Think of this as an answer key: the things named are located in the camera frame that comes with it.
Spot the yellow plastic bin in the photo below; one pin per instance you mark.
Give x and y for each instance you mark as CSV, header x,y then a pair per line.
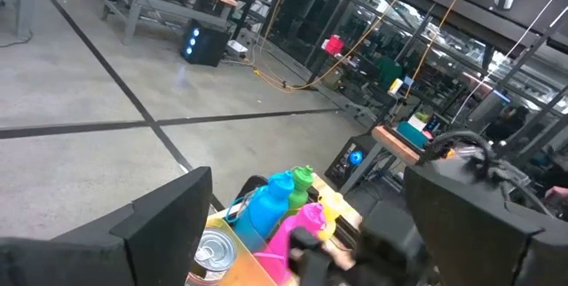
x,y
244,272

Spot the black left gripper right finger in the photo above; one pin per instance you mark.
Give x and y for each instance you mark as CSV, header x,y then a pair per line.
x,y
479,241

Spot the black computer tower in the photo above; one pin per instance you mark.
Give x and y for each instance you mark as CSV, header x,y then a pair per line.
x,y
204,44
350,157

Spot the green squeeze bottle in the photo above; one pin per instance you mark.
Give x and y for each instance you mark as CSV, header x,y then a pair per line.
x,y
302,184

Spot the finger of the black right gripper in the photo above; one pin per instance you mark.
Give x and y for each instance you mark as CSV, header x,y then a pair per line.
x,y
313,261

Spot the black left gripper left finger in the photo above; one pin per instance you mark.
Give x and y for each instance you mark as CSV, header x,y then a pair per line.
x,y
133,246

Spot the red box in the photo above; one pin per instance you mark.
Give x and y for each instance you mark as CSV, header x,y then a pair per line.
x,y
333,45

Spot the green-labelled tin can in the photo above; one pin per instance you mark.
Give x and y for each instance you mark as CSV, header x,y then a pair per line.
x,y
215,250

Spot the teal box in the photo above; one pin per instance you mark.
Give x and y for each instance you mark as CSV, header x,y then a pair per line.
x,y
412,134

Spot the person's hand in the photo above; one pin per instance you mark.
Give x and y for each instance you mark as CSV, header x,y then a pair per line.
x,y
559,193

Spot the person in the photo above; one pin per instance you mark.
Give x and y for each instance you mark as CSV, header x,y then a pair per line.
x,y
510,119

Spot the yellow squeeze bottle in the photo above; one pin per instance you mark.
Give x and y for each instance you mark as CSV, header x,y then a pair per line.
x,y
333,208

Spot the blue squeeze bottle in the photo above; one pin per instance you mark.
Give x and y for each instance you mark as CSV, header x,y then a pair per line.
x,y
266,208

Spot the pink squeeze bottle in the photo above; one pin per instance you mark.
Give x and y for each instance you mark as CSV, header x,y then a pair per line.
x,y
288,232

